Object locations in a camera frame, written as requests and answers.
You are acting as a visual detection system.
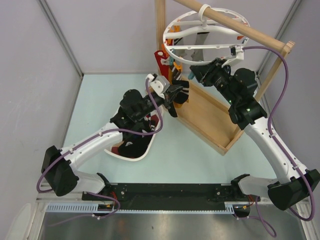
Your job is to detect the mustard brown striped sock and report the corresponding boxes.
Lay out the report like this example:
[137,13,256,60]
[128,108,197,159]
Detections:
[173,100,189,109]

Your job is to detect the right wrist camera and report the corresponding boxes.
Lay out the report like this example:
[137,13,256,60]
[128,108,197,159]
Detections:
[225,45,244,66]

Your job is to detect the yellow clip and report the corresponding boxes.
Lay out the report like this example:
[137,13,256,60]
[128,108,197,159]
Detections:
[173,61,183,72]

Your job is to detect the black sock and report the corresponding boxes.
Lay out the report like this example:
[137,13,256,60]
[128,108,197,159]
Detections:
[172,80,190,105]

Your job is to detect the white laundry basket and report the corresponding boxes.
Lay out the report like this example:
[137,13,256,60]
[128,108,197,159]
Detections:
[104,110,161,162]

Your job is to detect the teal clip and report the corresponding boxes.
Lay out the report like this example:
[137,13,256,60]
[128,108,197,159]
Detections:
[188,71,195,80]

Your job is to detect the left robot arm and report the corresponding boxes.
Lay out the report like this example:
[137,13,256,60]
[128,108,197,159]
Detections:
[36,80,190,200]

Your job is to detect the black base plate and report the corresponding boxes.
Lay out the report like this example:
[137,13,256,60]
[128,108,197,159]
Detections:
[81,183,256,217]

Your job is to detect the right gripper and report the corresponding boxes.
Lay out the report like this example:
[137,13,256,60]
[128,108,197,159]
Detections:
[190,57,238,105]

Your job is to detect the wooden hanger stand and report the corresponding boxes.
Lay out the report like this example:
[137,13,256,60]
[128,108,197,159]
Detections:
[154,0,295,156]

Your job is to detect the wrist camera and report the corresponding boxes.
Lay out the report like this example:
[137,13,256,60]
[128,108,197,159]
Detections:
[225,45,244,66]
[145,73,170,99]

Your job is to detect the white cable duct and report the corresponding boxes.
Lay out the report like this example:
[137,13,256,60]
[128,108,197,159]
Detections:
[45,201,235,215]

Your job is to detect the white round clip hanger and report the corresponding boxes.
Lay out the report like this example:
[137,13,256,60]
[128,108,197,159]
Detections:
[162,4,249,66]

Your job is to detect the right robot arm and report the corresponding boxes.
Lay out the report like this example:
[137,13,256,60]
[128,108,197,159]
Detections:
[190,58,320,211]

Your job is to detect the red patterned sock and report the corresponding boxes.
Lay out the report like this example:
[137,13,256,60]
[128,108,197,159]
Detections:
[154,50,172,84]

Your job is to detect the pile of dark socks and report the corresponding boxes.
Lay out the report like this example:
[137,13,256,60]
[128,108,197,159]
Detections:
[111,111,159,159]

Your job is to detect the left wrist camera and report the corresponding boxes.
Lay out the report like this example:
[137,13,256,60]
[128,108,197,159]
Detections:
[145,73,170,99]

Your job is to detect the grey striped sock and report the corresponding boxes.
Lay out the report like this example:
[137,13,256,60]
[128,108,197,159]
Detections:
[178,36,191,58]
[191,32,210,62]

